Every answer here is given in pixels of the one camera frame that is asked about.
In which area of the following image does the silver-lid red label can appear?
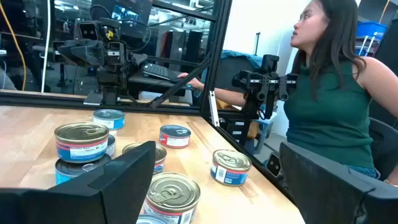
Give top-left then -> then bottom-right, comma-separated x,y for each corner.
136,213 -> 171,224
159,124 -> 192,149

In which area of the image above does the thin white pole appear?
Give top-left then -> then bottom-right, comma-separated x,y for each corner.
40,0 -> 52,93

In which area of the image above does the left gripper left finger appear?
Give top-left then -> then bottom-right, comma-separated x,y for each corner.
0,141 -> 157,224

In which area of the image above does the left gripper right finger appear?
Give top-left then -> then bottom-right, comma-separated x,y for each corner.
279,141 -> 398,224

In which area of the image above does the blue cloth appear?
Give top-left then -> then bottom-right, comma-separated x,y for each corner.
220,49 -> 264,69

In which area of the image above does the white bracket plate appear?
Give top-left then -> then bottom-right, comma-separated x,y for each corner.
208,90 -> 221,128

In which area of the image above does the person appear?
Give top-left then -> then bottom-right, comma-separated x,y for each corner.
177,0 -> 398,187

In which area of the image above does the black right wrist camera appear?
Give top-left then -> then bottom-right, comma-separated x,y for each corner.
76,20 -> 101,42

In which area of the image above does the silver-lid teal label can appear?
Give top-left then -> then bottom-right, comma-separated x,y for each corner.
93,108 -> 126,131
55,154 -> 112,187

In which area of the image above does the black desk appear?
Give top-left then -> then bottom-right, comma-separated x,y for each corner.
127,73 -> 193,100

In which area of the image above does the black monitor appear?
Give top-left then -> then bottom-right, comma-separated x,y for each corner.
90,0 -> 154,39

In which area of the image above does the blue labelled tin can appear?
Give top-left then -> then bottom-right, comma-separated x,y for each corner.
143,172 -> 201,224

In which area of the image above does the black keyboard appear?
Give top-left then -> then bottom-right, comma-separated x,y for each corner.
142,63 -> 184,83

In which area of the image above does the black office chair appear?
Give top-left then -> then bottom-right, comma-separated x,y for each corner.
368,116 -> 398,181

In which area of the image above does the blue plastic bin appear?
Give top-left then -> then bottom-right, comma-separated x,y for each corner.
356,21 -> 389,57

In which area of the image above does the yellow cable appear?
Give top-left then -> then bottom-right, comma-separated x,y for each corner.
378,0 -> 391,24
0,2 -> 28,91

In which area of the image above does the gold-lid pink salmon can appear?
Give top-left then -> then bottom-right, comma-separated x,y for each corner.
121,142 -> 168,175
53,121 -> 110,164
210,149 -> 252,187

